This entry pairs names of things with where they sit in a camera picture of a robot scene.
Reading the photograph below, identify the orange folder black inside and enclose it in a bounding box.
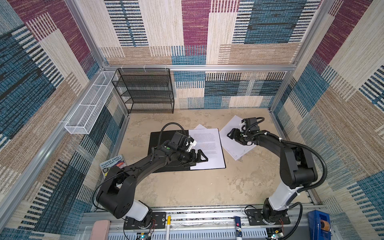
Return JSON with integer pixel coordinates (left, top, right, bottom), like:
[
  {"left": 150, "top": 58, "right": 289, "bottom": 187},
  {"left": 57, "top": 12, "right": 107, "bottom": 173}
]
[{"left": 148, "top": 128, "right": 227, "bottom": 174}]

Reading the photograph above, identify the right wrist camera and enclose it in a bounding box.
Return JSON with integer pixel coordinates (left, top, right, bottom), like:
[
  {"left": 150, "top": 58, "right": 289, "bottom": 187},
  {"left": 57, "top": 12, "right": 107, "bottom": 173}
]
[{"left": 240, "top": 118, "right": 262, "bottom": 132}]

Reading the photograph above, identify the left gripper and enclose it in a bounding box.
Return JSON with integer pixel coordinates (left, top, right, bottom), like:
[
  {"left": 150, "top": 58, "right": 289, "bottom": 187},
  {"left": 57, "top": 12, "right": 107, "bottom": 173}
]
[{"left": 175, "top": 149, "right": 208, "bottom": 167}]

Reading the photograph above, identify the green circuit board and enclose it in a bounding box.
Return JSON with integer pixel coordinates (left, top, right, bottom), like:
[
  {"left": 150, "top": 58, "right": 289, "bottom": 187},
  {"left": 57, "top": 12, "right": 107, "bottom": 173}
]
[
  {"left": 136, "top": 233, "right": 152, "bottom": 240},
  {"left": 266, "top": 231, "right": 284, "bottom": 240}
]

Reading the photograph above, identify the green circuit board right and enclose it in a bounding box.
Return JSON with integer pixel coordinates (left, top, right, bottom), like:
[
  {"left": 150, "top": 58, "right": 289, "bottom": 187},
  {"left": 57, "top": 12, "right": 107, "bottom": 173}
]
[{"left": 266, "top": 231, "right": 284, "bottom": 240}]

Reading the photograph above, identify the white paper sheet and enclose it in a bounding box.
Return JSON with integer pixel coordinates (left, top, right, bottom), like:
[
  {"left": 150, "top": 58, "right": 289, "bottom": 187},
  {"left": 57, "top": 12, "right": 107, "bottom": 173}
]
[{"left": 218, "top": 115, "right": 257, "bottom": 161}]

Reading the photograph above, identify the white wire mesh basket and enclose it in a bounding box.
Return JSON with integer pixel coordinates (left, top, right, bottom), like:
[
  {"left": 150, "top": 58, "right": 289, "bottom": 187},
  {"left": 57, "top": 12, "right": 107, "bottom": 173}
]
[{"left": 65, "top": 71, "right": 115, "bottom": 135}]

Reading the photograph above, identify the blue glue stick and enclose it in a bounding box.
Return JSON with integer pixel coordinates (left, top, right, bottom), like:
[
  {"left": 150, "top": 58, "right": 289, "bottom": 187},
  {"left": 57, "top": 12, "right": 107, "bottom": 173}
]
[{"left": 234, "top": 216, "right": 243, "bottom": 240}]

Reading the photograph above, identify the colourful children's book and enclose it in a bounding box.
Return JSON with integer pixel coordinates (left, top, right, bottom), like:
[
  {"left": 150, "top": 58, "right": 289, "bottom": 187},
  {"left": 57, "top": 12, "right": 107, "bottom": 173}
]
[{"left": 100, "top": 155, "right": 127, "bottom": 177}]

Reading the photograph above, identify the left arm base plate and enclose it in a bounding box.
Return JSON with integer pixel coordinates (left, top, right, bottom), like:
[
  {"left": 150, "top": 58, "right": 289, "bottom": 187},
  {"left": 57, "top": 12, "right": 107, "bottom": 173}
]
[{"left": 124, "top": 212, "right": 167, "bottom": 230}]

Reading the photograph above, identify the black wire mesh shelf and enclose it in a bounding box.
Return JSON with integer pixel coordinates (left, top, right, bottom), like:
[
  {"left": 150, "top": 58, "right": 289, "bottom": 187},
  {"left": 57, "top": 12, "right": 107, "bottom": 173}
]
[{"left": 112, "top": 68, "right": 175, "bottom": 114}]

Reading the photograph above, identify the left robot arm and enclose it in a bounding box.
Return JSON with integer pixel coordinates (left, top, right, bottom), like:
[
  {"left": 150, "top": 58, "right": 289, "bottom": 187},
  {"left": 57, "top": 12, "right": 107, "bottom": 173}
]
[{"left": 92, "top": 129, "right": 209, "bottom": 227}]

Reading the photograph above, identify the printed paper sheet back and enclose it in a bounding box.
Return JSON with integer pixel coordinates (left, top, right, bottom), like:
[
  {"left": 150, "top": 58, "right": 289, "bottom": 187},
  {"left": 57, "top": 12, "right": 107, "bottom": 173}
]
[{"left": 189, "top": 129, "right": 226, "bottom": 170}]

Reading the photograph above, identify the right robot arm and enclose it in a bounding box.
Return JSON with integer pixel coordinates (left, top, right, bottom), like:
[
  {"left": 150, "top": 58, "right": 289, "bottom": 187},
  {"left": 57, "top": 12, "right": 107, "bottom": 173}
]
[{"left": 227, "top": 128, "right": 328, "bottom": 240}]

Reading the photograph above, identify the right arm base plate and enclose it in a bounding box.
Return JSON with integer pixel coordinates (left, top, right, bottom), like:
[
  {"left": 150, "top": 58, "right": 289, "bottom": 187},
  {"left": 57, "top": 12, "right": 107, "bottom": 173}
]
[{"left": 245, "top": 208, "right": 291, "bottom": 226}]

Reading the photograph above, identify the pink object at edge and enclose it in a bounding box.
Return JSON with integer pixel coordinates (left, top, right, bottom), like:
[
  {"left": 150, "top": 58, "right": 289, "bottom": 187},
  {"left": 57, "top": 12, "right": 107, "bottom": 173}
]
[{"left": 90, "top": 220, "right": 111, "bottom": 240}]

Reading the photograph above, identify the white yellow marker pen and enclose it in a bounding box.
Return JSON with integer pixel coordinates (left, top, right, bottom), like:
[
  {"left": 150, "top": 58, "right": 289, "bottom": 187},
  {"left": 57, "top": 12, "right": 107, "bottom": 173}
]
[{"left": 165, "top": 216, "right": 171, "bottom": 240}]

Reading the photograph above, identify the blue box with tape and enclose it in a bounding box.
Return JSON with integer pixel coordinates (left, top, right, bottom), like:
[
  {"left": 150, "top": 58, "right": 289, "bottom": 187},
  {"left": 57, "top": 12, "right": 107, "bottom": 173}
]
[{"left": 308, "top": 210, "right": 331, "bottom": 240}]

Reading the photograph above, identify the green circuit board left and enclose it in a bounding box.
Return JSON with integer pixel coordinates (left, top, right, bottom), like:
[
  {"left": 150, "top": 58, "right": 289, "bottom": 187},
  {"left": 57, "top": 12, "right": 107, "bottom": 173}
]
[{"left": 136, "top": 233, "right": 152, "bottom": 240}]

